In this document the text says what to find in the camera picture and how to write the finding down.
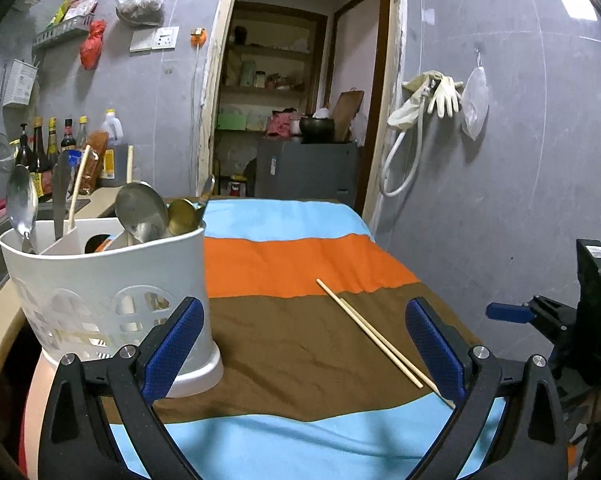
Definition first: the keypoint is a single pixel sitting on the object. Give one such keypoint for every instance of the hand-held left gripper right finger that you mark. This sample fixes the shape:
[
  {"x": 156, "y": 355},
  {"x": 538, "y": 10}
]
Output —
[{"x": 433, "y": 345}]

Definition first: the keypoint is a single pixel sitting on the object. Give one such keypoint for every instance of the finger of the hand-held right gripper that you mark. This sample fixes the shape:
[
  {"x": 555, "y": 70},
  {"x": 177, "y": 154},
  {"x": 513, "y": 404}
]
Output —
[{"x": 508, "y": 311}]

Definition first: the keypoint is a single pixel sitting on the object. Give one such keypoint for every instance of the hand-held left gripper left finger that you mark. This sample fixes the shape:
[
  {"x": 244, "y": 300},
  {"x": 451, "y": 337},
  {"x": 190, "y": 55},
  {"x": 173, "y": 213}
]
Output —
[{"x": 175, "y": 340}]

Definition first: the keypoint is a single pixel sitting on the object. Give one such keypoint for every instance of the pair of wooden chopsticks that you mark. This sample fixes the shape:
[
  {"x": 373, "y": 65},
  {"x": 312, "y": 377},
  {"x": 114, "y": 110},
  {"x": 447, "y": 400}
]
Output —
[{"x": 400, "y": 360}]

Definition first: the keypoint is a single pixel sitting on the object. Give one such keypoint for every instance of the wooden chopstick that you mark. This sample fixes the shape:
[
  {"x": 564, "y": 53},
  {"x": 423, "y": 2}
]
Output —
[
  {"x": 368, "y": 332},
  {"x": 129, "y": 165},
  {"x": 79, "y": 190}
]

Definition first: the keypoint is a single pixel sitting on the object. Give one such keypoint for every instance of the white plastic utensil holder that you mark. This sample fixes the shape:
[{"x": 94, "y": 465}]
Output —
[{"x": 80, "y": 270}]

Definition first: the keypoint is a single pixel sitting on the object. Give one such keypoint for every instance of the brass spoon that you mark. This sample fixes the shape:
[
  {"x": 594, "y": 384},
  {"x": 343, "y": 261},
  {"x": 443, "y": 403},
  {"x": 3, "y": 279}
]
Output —
[{"x": 181, "y": 217}]

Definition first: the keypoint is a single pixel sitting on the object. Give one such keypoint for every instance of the large steel ladle spoon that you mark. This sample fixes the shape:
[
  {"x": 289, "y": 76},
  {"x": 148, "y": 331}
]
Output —
[{"x": 140, "y": 210}]

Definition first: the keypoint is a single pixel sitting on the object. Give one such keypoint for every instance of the steel table knife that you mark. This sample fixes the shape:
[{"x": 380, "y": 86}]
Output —
[{"x": 60, "y": 195}]

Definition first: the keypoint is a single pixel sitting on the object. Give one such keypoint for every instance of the long steel spoon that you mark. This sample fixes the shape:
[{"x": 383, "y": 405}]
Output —
[{"x": 21, "y": 200}]

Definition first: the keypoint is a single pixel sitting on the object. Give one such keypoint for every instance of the striped orange blue brown cloth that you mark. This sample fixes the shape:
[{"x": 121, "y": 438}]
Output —
[{"x": 290, "y": 270}]

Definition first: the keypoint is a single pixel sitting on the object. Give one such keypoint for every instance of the red brown spice packet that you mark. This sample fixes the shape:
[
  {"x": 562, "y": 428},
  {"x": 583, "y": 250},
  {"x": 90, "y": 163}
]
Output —
[{"x": 96, "y": 160}]

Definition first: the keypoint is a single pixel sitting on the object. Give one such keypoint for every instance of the blue white packet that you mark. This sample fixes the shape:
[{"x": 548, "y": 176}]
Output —
[{"x": 75, "y": 157}]

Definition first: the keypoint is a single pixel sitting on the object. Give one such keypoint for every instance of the hanging translucent plastic bag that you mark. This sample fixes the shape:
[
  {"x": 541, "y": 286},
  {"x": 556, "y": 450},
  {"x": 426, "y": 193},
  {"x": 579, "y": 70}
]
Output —
[{"x": 474, "y": 102}]

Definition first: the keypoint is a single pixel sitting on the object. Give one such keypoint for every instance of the grey refrigerator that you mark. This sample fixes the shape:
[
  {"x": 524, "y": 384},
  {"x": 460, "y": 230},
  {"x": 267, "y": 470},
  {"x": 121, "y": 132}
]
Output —
[{"x": 305, "y": 172}]

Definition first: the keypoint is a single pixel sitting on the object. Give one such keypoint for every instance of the plastic oil jug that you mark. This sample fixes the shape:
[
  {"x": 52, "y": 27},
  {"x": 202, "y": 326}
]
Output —
[{"x": 111, "y": 132}]

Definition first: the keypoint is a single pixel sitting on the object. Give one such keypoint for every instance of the cream rubber gloves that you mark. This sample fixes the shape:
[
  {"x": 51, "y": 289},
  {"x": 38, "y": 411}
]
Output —
[{"x": 443, "y": 97}]

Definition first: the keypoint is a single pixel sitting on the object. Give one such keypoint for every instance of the green box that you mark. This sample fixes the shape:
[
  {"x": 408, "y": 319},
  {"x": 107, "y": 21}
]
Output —
[{"x": 232, "y": 121}]

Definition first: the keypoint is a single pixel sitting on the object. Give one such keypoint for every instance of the yellow cap clear bottle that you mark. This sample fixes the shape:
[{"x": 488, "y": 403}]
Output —
[{"x": 82, "y": 132}]

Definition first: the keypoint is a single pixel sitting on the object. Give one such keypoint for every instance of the dark sauce bottle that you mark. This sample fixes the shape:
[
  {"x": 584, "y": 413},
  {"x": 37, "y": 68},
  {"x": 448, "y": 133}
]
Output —
[{"x": 39, "y": 155}]

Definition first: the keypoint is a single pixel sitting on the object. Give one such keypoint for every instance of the yellow label sauce bottle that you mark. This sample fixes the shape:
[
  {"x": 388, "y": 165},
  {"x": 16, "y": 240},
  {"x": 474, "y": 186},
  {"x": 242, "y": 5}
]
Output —
[{"x": 53, "y": 142}]

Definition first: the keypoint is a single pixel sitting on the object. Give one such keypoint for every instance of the pink bag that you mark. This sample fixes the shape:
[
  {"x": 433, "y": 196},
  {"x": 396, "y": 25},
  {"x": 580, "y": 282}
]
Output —
[{"x": 283, "y": 125}]

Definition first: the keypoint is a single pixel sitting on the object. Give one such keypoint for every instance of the dark pump bottle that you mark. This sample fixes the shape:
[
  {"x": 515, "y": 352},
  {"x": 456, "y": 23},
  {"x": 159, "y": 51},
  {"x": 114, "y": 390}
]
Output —
[{"x": 24, "y": 152}]

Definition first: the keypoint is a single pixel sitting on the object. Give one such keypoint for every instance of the wooden cutting board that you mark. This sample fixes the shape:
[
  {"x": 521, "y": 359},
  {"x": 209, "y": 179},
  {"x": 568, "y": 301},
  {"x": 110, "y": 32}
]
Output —
[{"x": 348, "y": 115}]

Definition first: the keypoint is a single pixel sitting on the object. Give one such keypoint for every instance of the black bowl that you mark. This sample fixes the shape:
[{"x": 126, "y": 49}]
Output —
[{"x": 316, "y": 129}]

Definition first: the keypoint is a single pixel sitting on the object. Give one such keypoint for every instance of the hanging steel strainer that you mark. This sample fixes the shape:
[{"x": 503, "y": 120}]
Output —
[{"x": 0, "y": 152}]

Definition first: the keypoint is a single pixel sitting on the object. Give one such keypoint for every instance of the red plastic bag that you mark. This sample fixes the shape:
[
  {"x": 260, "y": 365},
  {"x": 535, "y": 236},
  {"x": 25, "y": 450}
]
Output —
[{"x": 91, "y": 50}]

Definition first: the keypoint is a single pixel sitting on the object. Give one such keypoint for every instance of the wooden shelf unit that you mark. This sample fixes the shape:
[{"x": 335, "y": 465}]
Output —
[{"x": 270, "y": 52}]

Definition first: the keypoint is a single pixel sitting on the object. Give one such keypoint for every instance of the wooden door frame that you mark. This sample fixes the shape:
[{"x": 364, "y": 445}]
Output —
[{"x": 214, "y": 60}]

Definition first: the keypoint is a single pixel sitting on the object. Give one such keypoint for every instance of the white wall switch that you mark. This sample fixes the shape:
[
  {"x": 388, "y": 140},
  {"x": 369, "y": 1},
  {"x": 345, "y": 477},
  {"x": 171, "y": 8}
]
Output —
[{"x": 141, "y": 41}]

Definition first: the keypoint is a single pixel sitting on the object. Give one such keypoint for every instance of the white wall chopstick holder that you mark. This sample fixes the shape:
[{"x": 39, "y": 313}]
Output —
[{"x": 19, "y": 82}]

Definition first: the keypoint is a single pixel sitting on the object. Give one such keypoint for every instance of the white wall socket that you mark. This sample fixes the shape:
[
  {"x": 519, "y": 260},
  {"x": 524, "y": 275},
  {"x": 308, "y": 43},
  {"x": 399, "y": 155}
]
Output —
[{"x": 165, "y": 38}]

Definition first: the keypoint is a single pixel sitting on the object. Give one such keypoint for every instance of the orange wall hook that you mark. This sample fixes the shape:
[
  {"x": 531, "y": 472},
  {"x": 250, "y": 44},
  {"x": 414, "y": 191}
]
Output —
[{"x": 199, "y": 36}]

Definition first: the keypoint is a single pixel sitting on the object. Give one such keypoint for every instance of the metal wall shelf with packets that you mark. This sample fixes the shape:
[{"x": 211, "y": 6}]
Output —
[{"x": 63, "y": 32}]

